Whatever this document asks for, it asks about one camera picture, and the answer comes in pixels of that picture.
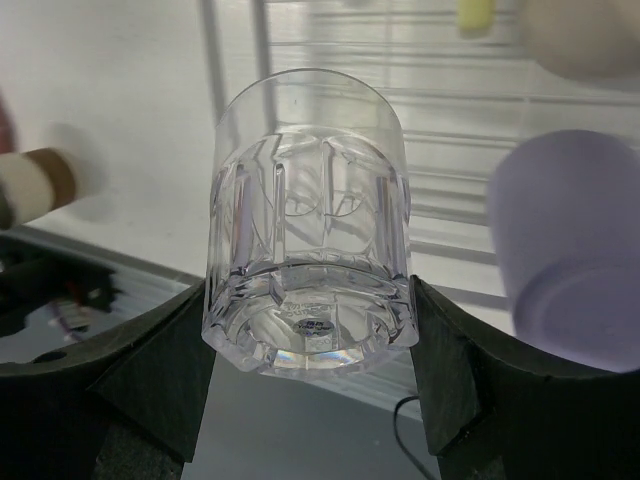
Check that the metal tin cup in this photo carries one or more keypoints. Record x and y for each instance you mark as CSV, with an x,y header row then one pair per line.
x,y
33,184

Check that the yellow-green faceted mug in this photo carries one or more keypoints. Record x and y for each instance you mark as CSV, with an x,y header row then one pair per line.
x,y
475,16

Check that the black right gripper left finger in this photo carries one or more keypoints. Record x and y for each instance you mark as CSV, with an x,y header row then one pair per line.
x,y
125,404

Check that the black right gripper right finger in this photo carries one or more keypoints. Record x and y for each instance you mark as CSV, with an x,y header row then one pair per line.
x,y
494,407

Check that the clear glass tumbler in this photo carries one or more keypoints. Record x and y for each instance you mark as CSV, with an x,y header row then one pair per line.
x,y
298,156

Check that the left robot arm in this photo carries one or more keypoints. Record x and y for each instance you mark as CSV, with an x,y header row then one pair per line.
x,y
51,300

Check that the beige plastic cup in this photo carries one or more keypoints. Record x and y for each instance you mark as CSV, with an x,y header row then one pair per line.
x,y
582,39

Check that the pink speckled plate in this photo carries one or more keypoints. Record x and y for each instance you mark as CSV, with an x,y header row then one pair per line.
x,y
8,139

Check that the aluminium table edge rail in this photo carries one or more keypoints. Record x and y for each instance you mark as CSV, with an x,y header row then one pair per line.
x,y
310,325

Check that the purple plastic cup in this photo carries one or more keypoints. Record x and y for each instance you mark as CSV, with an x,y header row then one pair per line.
x,y
563,211

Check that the white wire dish rack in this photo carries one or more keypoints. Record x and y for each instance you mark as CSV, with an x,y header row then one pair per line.
x,y
463,102

